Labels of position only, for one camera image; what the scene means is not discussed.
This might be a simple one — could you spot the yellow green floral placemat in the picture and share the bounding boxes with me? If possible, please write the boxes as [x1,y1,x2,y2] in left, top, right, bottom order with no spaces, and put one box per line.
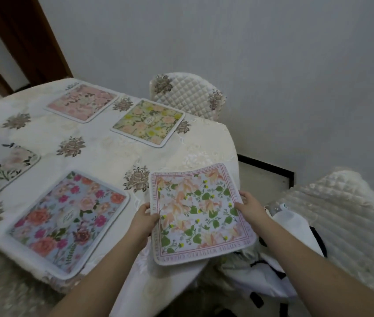
[110,99,186,149]

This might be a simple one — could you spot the person's right hand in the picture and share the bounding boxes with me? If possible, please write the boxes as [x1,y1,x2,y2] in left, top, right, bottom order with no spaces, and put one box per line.
[234,190,272,231]

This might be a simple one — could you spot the red blue floral placemat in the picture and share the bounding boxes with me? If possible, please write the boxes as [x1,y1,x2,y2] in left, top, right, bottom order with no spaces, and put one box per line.
[7,170,131,281]

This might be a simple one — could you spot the white bag with black handles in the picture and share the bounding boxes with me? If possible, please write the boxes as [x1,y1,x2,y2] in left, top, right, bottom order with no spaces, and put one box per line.
[219,201,328,302]

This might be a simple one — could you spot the person's left forearm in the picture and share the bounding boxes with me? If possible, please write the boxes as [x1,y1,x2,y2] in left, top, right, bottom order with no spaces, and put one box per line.
[46,232,149,317]

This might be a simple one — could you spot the brown wooden door frame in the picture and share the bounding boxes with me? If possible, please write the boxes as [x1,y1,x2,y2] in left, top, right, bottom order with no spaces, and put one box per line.
[0,0,74,88]

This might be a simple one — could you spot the table with cream tablecloth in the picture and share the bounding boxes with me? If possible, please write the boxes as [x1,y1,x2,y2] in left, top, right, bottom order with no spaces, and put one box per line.
[0,77,240,317]

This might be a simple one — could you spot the person's right forearm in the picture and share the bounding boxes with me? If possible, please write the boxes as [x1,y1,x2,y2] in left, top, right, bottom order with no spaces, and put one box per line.
[254,217,374,317]

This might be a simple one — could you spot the pink floral placemat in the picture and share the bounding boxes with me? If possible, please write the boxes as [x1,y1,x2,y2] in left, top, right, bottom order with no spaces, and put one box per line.
[44,83,120,124]

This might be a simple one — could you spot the cloth-covered dining table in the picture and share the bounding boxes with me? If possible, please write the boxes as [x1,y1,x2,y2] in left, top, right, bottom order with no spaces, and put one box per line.
[0,77,240,317]

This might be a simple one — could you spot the person's left hand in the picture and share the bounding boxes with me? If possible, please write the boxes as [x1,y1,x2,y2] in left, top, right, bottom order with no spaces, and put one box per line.
[127,202,161,250]

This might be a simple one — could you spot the clear plastic bottle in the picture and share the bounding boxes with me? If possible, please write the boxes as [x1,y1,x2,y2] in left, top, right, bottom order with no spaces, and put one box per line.
[265,201,287,217]

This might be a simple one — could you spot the orange lily letter-border placemat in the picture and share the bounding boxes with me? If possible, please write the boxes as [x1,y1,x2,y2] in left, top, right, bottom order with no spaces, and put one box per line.
[149,163,257,266]

